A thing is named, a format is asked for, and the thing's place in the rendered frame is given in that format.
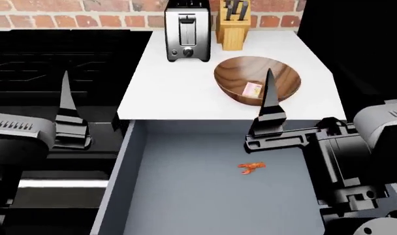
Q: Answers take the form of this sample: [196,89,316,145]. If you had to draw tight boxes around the brown wooden bowl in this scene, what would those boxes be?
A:
[213,55,302,107]

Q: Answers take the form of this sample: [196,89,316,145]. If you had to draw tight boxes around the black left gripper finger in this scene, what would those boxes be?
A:
[54,70,89,138]
[111,107,122,133]

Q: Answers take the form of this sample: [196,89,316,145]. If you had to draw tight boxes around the wooden knife block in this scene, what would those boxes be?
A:
[216,0,251,52]

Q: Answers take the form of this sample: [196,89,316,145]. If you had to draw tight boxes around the grey open drawer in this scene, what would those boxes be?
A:
[89,119,327,235]

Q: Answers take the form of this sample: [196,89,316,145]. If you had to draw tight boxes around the orange toy lobster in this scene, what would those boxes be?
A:
[237,161,268,176]

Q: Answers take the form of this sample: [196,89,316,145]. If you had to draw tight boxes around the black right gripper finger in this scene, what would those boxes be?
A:
[315,116,349,135]
[246,68,288,138]

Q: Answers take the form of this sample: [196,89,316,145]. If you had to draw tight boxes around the black stove range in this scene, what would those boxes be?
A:
[0,29,154,235]

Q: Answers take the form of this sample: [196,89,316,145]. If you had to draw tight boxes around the silver two-slot toaster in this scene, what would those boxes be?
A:
[164,0,213,63]

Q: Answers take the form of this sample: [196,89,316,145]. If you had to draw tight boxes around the silver oven door handle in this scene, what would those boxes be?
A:
[18,178,109,189]

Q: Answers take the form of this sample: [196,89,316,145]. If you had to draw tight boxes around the pink yellow wrapped bar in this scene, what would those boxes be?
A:
[242,82,262,99]

